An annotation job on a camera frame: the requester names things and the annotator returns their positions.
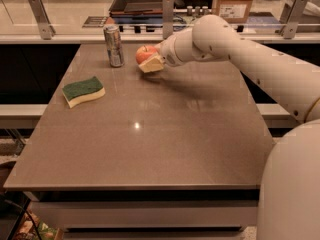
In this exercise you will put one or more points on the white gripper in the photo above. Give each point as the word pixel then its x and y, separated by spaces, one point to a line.
pixel 169 53

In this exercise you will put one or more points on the red apple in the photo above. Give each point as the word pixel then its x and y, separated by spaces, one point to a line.
pixel 144 52

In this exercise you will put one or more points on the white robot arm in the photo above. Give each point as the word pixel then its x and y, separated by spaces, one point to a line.
pixel 289 200

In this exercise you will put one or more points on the silver blue redbull can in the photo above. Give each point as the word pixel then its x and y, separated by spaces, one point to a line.
pixel 114 45

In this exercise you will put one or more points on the dark open tray box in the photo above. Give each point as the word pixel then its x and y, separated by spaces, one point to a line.
pixel 136 7

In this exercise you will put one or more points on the green yellow sponge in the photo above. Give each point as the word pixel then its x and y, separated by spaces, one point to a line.
pixel 83 91

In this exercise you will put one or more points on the brown cardboard box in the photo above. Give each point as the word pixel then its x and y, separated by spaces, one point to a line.
pixel 233 11

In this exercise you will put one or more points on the grey table drawer cabinet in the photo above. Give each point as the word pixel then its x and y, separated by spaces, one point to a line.
pixel 147 212

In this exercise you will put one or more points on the snack bags in bin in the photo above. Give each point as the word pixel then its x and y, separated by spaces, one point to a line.
pixel 32 228

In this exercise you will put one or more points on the middle metal glass bracket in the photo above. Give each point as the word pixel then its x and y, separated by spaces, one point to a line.
pixel 167 16

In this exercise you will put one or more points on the metal glass bracket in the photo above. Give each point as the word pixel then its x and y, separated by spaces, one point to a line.
pixel 167 16
pixel 290 21
pixel 46 30

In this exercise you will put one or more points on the left metal glass bracket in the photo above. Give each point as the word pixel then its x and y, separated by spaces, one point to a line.
pixel 46 30

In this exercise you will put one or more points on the right metal glass bracket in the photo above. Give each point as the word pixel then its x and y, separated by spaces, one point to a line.
pixel 290 21

